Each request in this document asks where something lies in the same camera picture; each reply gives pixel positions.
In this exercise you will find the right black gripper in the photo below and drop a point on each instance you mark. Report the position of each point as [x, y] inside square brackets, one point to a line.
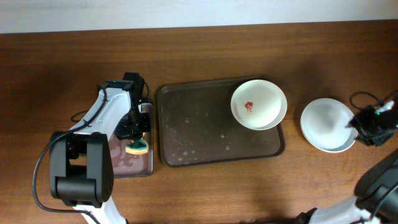
[357, 122]

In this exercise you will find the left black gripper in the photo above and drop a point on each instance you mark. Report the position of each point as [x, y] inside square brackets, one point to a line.
[123, 134]

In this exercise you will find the yellow green sponge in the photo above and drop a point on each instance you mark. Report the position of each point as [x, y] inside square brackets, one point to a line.
[138, 147]

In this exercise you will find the pale green plate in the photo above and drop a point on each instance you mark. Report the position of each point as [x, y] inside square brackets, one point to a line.
[325, 125]

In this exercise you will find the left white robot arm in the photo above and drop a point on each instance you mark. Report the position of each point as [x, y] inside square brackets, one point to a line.
[81, 170]

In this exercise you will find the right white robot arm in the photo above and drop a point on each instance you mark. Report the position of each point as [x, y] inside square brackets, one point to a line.
[375, 194]

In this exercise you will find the small soapy water tray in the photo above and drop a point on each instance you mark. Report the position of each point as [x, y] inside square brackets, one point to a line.
[126, 165]

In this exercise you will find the large brown serving tray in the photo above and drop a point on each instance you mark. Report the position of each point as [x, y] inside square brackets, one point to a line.
[197, 126]

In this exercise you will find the cream white plate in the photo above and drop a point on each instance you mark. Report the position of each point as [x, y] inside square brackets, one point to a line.
[258, 104]

